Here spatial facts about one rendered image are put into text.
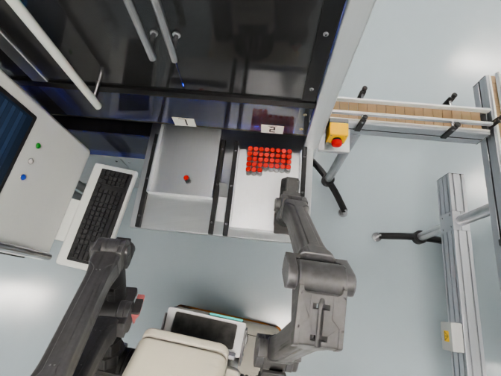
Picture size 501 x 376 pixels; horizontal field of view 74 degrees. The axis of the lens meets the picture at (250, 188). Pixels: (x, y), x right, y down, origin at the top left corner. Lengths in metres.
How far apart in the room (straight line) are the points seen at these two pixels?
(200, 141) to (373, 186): 1.36
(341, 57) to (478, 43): 2.49
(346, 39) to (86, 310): 0.82
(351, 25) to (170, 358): 0.85
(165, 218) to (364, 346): 1.43
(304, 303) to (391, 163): 2.05
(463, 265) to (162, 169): 1.43
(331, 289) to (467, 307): 1.35
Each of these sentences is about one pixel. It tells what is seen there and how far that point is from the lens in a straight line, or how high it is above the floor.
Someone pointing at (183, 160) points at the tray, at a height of 0.88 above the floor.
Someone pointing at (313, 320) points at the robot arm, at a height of 1.61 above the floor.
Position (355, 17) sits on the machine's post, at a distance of 0.87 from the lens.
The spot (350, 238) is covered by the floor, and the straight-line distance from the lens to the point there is 2.26.
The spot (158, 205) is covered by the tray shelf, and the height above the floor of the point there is 0.88.
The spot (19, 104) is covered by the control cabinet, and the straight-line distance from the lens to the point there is 1.29.
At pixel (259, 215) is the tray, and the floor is 0.88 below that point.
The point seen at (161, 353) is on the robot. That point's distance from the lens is 0.83.
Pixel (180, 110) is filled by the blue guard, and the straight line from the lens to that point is 1.26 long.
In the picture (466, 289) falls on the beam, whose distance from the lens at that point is 1.86.
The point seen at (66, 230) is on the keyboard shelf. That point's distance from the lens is 1.58.
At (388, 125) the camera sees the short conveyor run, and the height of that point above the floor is 0.93.
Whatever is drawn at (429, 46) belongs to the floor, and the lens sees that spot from 3.19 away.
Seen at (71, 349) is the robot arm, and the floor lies 1.53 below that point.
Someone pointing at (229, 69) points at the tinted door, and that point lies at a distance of 1.03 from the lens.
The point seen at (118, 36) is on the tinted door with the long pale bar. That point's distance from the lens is 1.05.
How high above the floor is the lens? 2.14
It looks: 71 degrees down
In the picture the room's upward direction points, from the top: 3 degrees counter-clockwise
